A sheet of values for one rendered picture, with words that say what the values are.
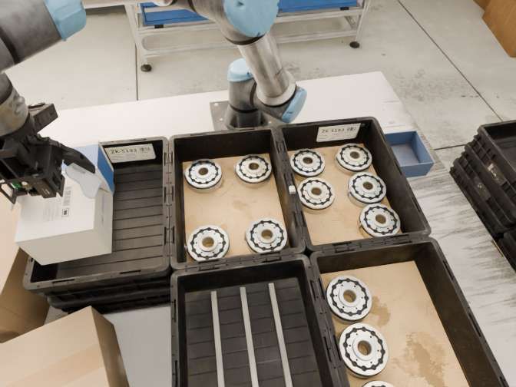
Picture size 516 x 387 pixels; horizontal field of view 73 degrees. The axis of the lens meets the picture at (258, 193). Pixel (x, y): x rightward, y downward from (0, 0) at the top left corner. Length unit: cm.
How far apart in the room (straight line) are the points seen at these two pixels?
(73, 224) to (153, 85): 216
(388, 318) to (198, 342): 43
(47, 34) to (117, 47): 268
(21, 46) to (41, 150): 16
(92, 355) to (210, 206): 43
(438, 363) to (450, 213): 53
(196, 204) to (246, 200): 14
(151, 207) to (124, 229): 9
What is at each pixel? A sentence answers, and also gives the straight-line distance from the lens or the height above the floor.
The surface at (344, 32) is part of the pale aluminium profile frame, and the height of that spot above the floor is 13.
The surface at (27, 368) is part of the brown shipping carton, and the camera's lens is 90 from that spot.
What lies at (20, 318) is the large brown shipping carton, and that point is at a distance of 101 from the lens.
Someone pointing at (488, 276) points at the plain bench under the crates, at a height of 70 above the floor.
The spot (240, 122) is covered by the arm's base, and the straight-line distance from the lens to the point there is 121.
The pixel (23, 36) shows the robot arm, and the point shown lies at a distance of 51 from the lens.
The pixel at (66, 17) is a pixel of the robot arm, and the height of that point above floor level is 141.
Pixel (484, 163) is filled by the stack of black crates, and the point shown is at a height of 49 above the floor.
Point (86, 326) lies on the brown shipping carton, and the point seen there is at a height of 86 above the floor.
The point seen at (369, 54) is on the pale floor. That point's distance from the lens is 312.
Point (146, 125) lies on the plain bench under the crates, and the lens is 140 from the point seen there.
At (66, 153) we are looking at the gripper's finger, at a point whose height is 122.
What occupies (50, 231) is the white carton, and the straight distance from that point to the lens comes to 65.
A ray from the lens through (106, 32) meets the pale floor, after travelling 341.
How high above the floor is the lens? 164
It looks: 55 degrees down
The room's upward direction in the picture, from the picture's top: 2 degrees clockwise
